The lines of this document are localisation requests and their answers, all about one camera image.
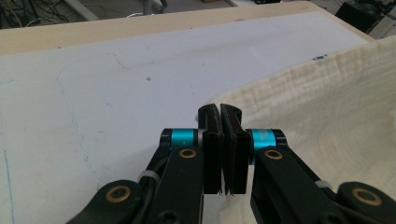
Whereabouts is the white foam mat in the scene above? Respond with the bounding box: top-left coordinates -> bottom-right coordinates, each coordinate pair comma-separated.
0,11 -> 371,224

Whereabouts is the cream patterned towel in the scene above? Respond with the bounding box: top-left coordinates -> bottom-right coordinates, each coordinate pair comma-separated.
195,35 -> 396,224

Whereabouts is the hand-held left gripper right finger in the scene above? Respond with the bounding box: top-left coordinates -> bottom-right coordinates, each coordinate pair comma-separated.
219,103 -> 288,195

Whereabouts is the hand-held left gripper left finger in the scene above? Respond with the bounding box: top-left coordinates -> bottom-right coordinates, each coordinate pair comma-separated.
160,104 -> 225,195

